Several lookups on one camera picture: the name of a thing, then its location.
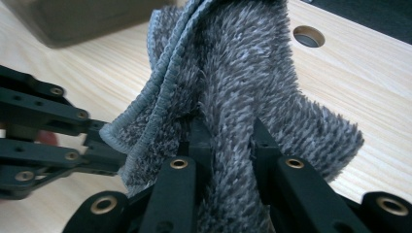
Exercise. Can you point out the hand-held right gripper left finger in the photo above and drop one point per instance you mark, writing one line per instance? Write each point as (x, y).
(175, 194)

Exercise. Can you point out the brown translucent storage box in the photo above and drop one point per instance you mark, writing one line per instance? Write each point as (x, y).
(81, 22)

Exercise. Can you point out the grey fluffy towel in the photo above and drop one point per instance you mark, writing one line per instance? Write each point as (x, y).
(239, 74)

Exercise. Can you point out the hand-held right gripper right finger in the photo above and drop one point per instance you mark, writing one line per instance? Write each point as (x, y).
(301, 197)

